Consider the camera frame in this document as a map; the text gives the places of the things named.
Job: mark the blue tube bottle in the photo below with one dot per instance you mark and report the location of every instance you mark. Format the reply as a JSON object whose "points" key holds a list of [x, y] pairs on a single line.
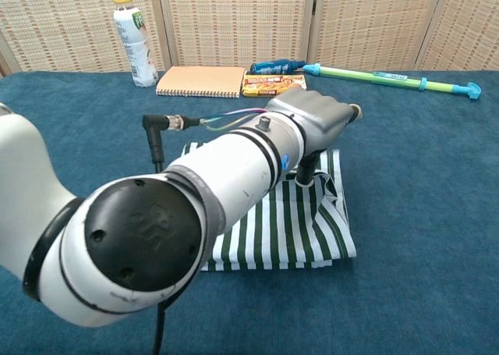
{"points": [[273, 66]]}

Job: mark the white drink bottle yellow cap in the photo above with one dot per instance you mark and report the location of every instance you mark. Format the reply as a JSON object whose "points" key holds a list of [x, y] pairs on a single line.
{"points": [[134, 47]]}

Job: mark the green white striped T-shirt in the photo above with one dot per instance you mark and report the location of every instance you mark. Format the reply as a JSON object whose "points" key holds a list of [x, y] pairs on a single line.
{"points": [[296, 230]]}

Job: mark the orange spiral notebook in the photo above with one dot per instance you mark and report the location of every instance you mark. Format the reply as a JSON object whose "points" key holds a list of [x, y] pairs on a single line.
{"points": [[199, 80]]}

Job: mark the yellow curry box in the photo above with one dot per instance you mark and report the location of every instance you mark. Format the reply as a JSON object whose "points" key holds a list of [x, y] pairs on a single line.
{"points": [[265, 84]]}

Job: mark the blue table cover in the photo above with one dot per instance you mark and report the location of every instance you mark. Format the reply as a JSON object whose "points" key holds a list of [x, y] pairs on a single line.
{"points": [[409, 214]]}

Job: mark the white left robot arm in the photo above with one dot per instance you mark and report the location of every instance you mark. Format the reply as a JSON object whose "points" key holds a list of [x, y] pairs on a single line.
{"points": [[136, 234]]}

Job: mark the woven bamboo folding screen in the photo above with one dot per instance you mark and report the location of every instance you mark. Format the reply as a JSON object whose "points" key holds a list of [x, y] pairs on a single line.
{"points": [[234, 19]]}

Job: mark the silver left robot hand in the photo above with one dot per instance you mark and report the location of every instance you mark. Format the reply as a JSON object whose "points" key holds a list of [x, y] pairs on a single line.
{"points": [[319, 117]]}

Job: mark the green blue water pump toy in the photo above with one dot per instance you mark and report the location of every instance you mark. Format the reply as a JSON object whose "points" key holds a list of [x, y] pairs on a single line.
{"points": [[351, 73]]}

